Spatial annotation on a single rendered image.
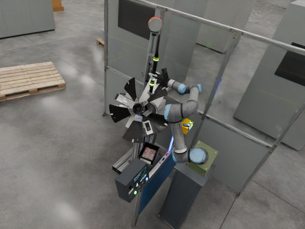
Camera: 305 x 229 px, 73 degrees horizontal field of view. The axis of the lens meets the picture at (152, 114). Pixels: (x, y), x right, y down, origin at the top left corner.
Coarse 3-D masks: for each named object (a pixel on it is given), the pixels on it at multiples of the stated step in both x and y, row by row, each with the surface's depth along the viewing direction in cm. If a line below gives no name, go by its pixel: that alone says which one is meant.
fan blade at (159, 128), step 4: (148, 116) 214; (152, 116) 215; (156, 116) 215; (160, 116) 216; (152, 120) 211; (156, 120) 211; (160, 120) 211; (164, 120) 212; (152, 124) 209; (156, 124) 208; (160, 124) 208; (164, 124) 209; (156, 128) 207; (160, 128) 206; (164, 128) 206
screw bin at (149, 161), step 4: (144, 144) 225; (148, 144) 229; (152, 144) 227; (144, 148) 230; (152, 148) 230; (156, 148) 228; (140, 152) 216; (140, 156) 212; (144, 160) 213; (148, 160) 211
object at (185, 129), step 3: (186, 120) 237; (189, 120) 237; (183, 123) 232; (186, 123) 233; (192, 123) 235; (183, 126) 228; (186, 126) 228; (189, 126) 229; (183, 129) 230; (186, 129) 227; (189, 129) 236; (183, 132) 232; (186, 132) 229
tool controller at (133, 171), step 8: (136, 160) 163; (128, 168) 156; (136, 168) 156; (144, 168) 158; (120, 176) 150; (128, 176) 150; (136, 176) 151; (144, 176) 161; (120, 184) 146; (128, 184) 145; (144, 184) 165; (120, 192) 152; (128, 192) 147; (128, 200) 151
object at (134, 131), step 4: (132, 124) 218; (136, 124) 219; (140, 124) 222; (128, 128) 217; (132, 128) 218; (136, 128) 219; (140, 128) 222; (128, 132) 217; (132, 132) 218; (136, 132) 219; (140, 132) 221; (124, 136) 217; (128, 136) 217; (132, 136) 218; (136, 136) 219; (140, 136) 221; (128, 140) 218; (136, 140) 219; (140, 140) 220
